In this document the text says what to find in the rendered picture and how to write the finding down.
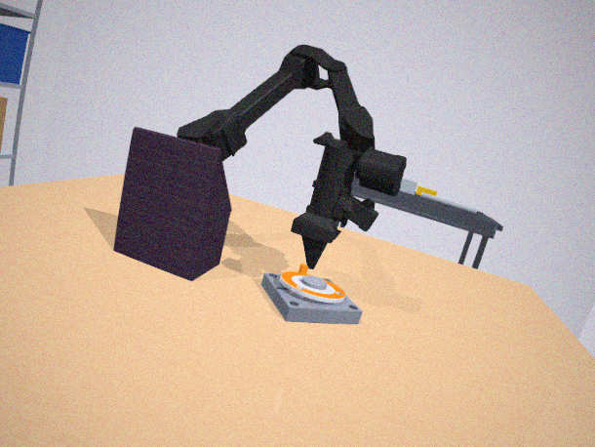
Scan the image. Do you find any orange round plate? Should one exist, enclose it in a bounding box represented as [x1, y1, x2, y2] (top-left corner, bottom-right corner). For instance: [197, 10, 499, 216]
[280, 264, 345, 304]

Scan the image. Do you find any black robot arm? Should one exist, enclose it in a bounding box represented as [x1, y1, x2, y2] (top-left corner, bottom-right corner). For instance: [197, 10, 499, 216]
[177, 45, 407, 231]

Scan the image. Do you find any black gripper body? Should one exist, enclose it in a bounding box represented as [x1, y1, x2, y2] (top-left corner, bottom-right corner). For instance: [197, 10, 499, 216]
[291, 174, 352, 243]

